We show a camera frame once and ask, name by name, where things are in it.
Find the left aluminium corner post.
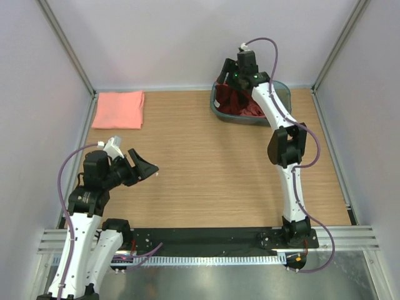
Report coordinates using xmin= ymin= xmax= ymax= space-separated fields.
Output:
xmin=36 ymin=0 xmax=96 ymax=98

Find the white slotted cable duct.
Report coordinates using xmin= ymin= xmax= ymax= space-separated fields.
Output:
xmin=109 ymin=254 xmax=286 ymax=268

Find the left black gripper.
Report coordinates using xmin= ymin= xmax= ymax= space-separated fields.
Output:
xmin=102 ymin=148 xmax=158 ymax=189

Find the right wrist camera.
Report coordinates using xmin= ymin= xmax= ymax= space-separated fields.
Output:
xmin=237 ymin=43 xmax=259 ymax=75

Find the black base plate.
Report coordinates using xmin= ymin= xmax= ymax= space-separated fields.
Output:
xmin=132 ymin=227 xmax=319 ymax=257

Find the teal plastic basket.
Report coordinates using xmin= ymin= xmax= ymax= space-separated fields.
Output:
xmin=209 ymin=79 xmax=293 ymax=127

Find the dark red t shirt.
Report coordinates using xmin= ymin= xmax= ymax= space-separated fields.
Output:
xmin=215 ymin=84 xmax=239 ymax=116

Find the crumpled pink t shirt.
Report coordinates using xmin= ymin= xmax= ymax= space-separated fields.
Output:
xmin=239 ymin=97 xmax=265 ymax=118

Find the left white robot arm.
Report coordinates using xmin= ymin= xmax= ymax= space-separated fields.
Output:
xmin=38 ymin=149 xmax=159 ymax=299

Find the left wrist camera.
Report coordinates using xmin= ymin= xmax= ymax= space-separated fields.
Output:
xmin=97 ymin=136 xmax=124 ymax=159

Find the aluminium front rail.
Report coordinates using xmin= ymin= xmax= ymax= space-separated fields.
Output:
xmin=37 ymin=225 xmax=379 ymax=254

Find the aluminium corner post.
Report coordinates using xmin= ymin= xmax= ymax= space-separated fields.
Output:
xmin=311 ymin=0 xmax=371 ymax=94
xmin=36 ymin=0 xmax=96 ymax=98

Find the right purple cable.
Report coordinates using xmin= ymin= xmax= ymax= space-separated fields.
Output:
xmin=243 ymin=37 xmax=336 ymax=274

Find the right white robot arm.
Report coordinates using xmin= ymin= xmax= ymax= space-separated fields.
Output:
xmin=216 ymin=58 xmax=311 ymax=248

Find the folded salmon pink t shirt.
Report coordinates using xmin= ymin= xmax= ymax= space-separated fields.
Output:
xmin=91 ymin=91 xmax=145 ymax=129

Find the right aluminium corner post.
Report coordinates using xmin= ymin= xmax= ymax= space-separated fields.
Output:
xmin=311 ymin=0 xmax=371 ymax=94

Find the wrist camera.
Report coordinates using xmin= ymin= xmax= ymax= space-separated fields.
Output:
xmin=97 ymin=136 xmax=124 ymax=159
xmin=237 ymin=43 xmax=259 ymax=75

